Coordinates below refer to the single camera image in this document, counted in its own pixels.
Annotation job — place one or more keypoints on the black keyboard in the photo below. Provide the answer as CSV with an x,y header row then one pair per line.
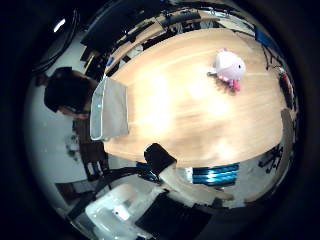
x,y
180,17

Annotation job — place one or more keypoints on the black office chair base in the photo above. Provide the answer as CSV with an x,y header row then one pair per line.
x,y
271,158

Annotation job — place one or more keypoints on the pink plush toy red feet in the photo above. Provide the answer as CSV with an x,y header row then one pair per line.
x,y
229,66

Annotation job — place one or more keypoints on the red hand tool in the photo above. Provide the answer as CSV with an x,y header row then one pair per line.
x,y
286,81

